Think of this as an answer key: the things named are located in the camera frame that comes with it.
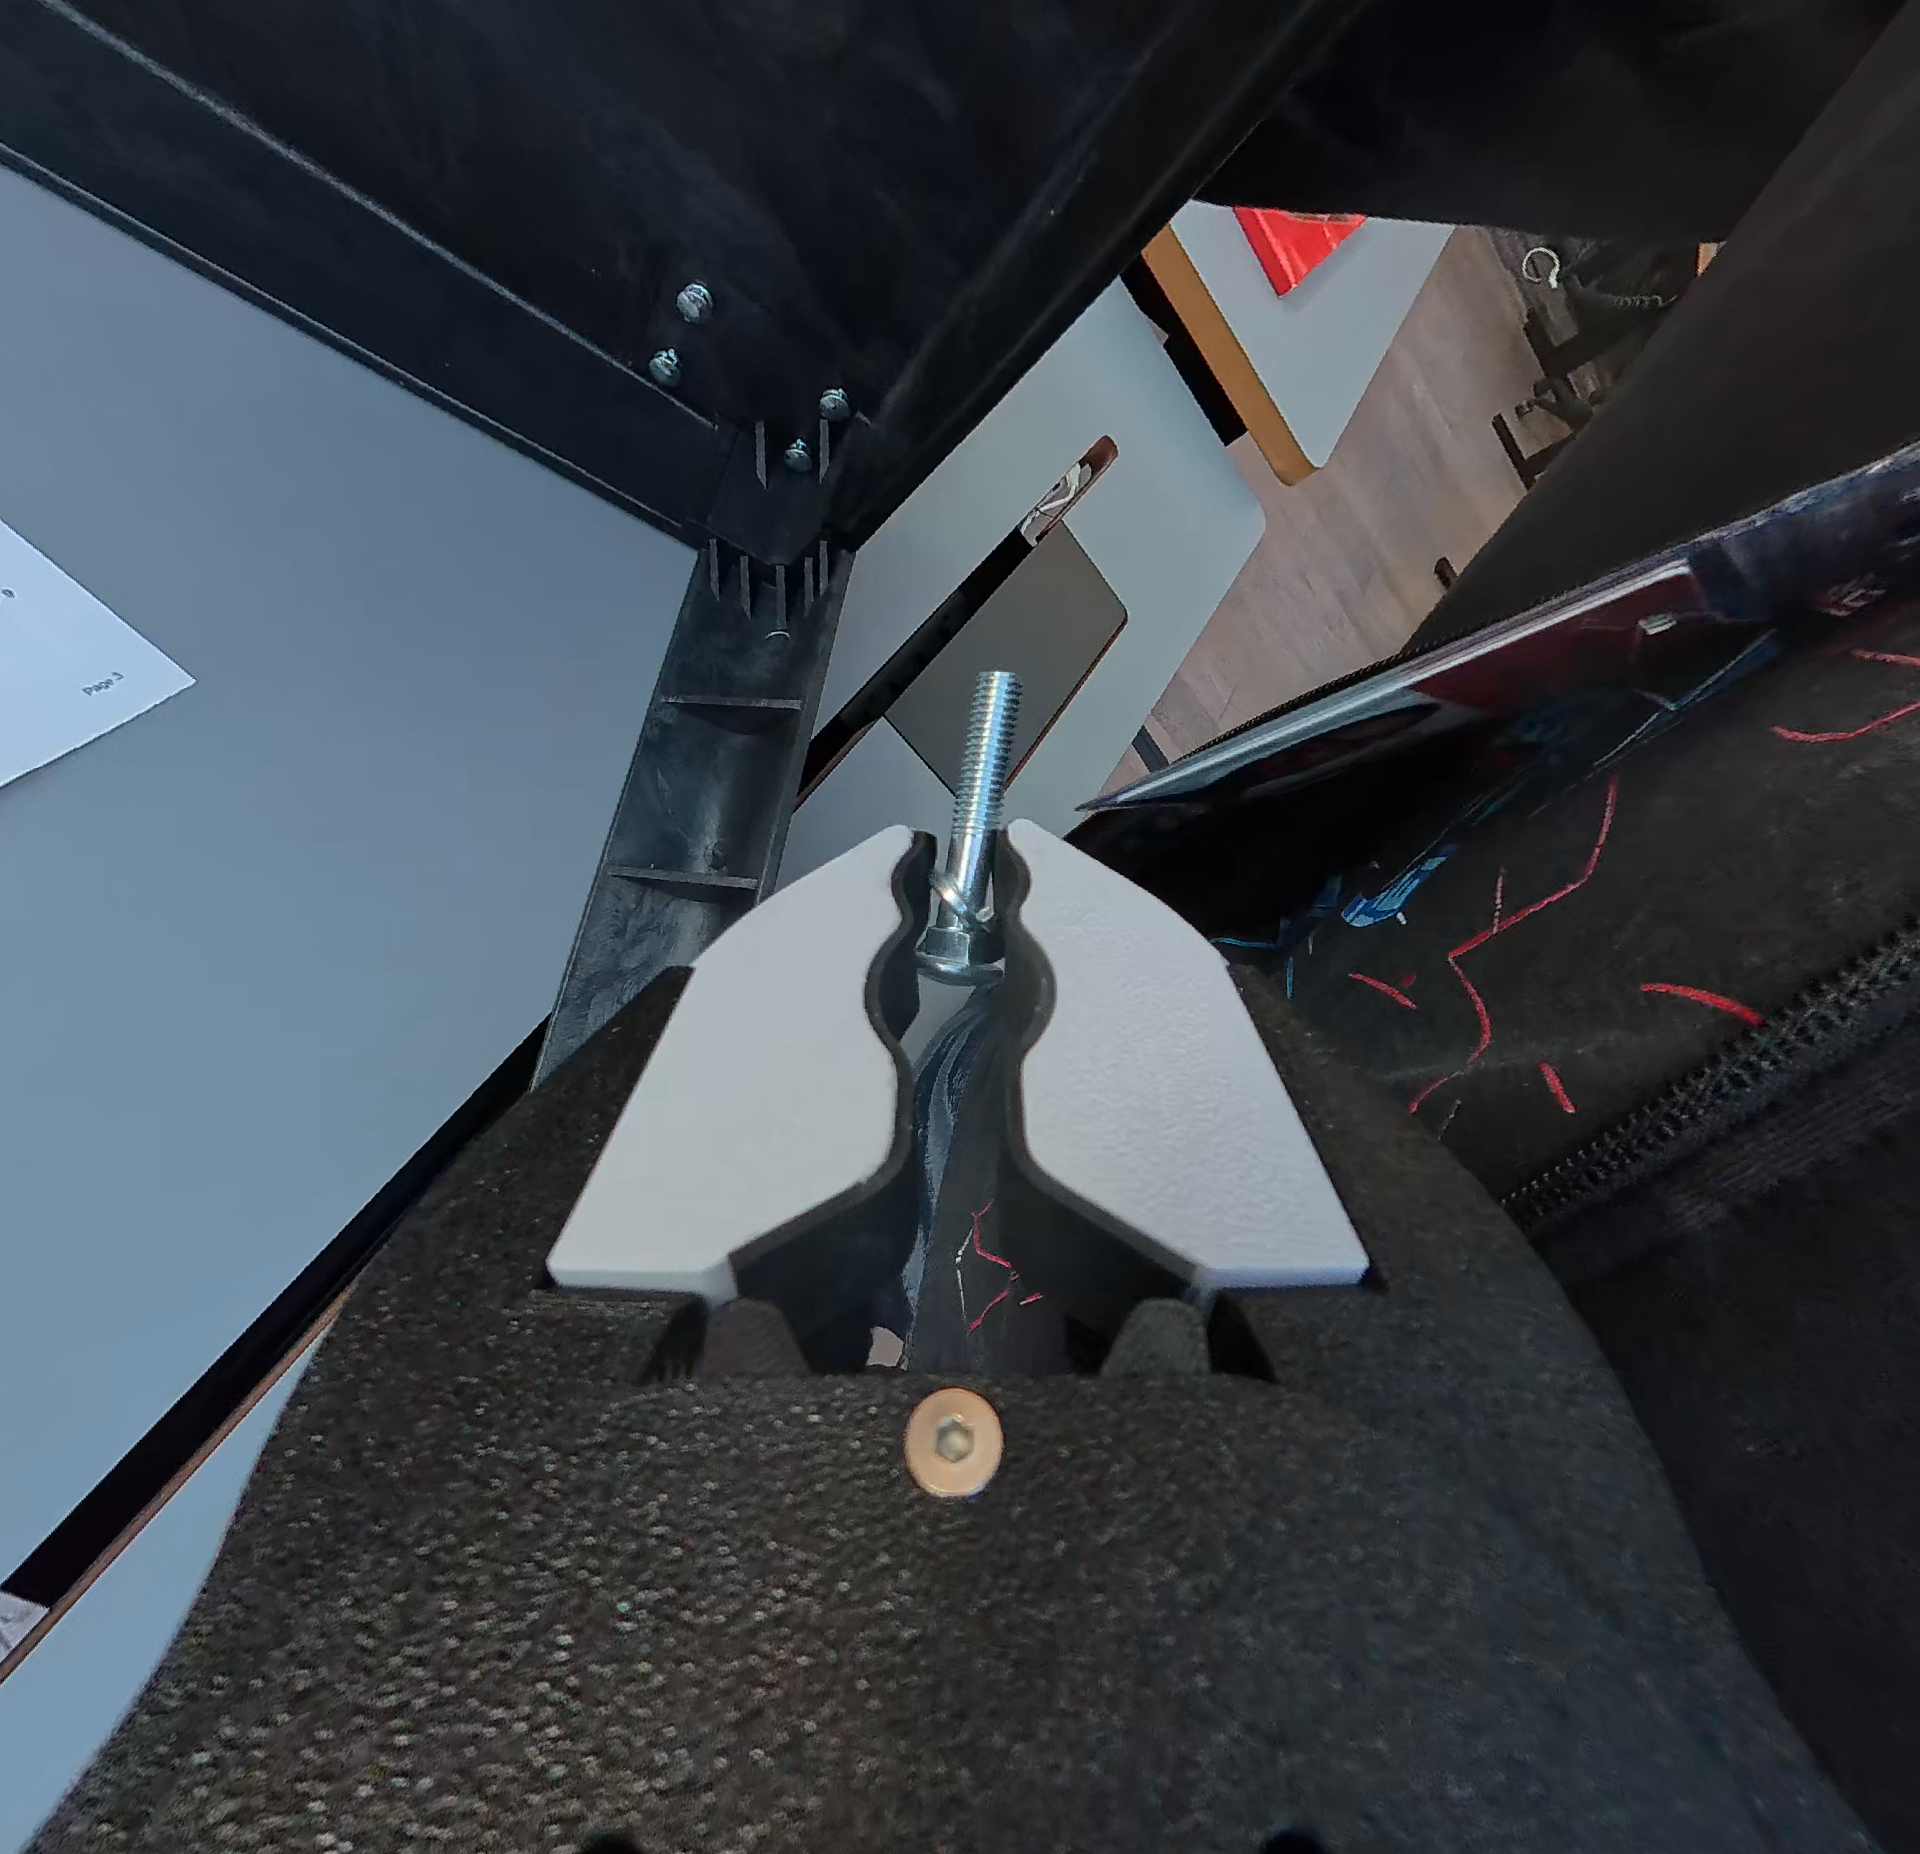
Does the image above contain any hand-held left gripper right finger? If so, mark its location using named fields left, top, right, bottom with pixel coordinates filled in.
left=1008, top=816, right=1371, bottom=1299

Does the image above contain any black plastic cart leg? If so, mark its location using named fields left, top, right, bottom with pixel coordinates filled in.
left=533, top=534, right=857, bottom=1091

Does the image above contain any grey wooden-edged desk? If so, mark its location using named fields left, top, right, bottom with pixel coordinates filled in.
left=1141, top=203, right=1504, bottom=484

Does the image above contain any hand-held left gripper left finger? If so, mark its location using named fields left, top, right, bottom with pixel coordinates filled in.
left=546, top=821, right=922, bottom=1305

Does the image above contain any black plastic cart tray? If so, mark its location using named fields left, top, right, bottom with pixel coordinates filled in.
left=0, top=0, right=1442, bottom=565

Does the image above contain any red box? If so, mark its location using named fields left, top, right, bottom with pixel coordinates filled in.
left=1238, top=207, right=1371, bottom=298

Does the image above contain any white instruction sheet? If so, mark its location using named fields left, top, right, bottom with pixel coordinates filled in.
left=0, top=516, right=200, bottom=794

